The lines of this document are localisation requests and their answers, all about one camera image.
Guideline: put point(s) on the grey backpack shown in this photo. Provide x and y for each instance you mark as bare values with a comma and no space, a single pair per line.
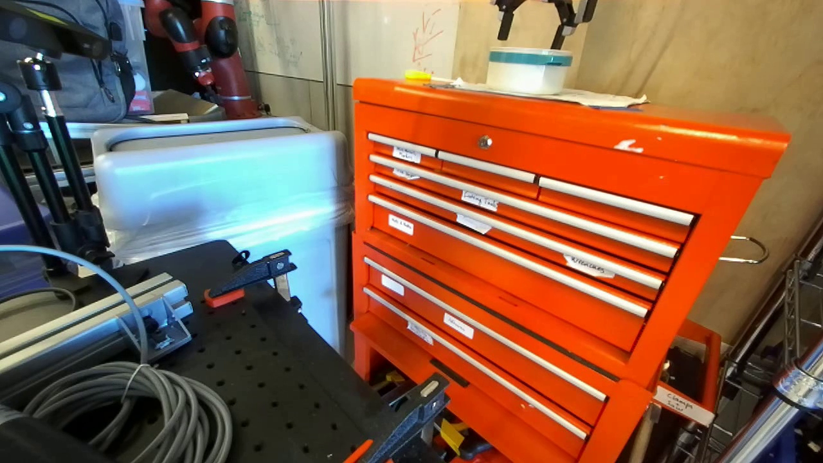
77,78

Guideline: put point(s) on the white pot with teal rim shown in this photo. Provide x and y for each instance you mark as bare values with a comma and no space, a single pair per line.
529,74

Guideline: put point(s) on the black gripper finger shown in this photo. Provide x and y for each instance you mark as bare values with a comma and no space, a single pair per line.
567,16
508,16

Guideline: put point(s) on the silver chest keyhole lock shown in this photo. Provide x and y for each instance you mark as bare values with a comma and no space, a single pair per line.
485,144

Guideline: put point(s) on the metal corner bracket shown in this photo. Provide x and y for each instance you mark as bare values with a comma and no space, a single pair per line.
169,331

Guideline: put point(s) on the white plastic storage bin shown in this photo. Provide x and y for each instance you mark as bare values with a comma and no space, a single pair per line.
221,190

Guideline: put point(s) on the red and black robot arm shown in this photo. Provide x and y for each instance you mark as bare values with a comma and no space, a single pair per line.
224,60

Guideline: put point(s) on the orange metal tool chest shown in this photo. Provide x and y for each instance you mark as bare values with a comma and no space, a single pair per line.
548,326

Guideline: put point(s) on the white cloth sheet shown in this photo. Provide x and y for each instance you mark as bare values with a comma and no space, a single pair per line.
601,100

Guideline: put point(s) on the aluminium extrusion rail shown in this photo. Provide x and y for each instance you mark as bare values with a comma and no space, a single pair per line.
77,324

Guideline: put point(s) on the black camera tripod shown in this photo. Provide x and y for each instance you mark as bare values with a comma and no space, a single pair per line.
52,172

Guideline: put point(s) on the aluminium bar with blue strip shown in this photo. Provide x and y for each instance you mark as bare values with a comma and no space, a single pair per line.
774,414

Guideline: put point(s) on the small yellow object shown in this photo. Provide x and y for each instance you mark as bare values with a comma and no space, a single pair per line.
417,78

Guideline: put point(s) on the yellow hand tool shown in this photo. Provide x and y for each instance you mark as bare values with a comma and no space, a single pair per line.
450,437

